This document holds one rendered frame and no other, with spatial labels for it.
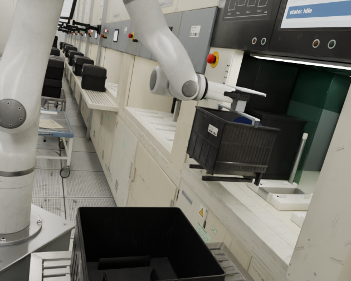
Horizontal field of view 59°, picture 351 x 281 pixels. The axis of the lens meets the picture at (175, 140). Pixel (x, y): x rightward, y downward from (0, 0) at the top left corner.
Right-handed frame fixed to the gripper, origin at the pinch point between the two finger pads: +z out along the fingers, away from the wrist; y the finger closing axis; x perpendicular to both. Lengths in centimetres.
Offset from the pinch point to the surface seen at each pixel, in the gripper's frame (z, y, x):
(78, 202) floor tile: -27, -155, -125
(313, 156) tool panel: 80, -33, -30
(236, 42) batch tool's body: 1.6, -13.4, 17.3
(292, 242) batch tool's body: 11.3, 28.7, -38.2
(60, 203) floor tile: -41, -154, -125
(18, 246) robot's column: -64, 9, -49
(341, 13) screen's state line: 1.5, 29.5, 25.1
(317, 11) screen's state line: 1.5, 21.6, 25.9
